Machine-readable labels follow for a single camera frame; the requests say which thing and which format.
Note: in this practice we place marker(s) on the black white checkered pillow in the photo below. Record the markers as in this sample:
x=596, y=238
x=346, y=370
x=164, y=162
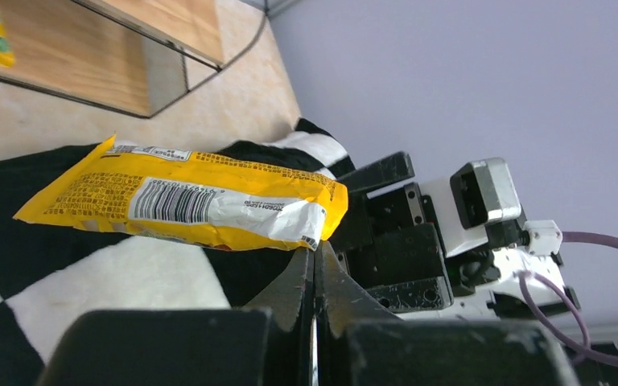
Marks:
x=49, y=276

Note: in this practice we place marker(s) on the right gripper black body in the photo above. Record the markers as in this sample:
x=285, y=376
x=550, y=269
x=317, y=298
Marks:
x=388, y=241

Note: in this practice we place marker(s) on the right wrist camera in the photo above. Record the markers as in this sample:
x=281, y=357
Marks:
x=477, y=208

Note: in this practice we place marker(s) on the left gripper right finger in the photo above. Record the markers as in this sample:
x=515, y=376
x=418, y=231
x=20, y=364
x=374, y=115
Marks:
x=361, y=343

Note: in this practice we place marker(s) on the black wire wooden shelf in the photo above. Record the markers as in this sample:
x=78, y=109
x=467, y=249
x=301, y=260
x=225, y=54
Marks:
x=132, y=57

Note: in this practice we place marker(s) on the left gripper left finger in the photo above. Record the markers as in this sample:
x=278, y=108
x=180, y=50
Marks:
x=265, y=342

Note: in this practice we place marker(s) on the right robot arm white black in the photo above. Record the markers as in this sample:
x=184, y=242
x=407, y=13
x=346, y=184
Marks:
x=503, y=283

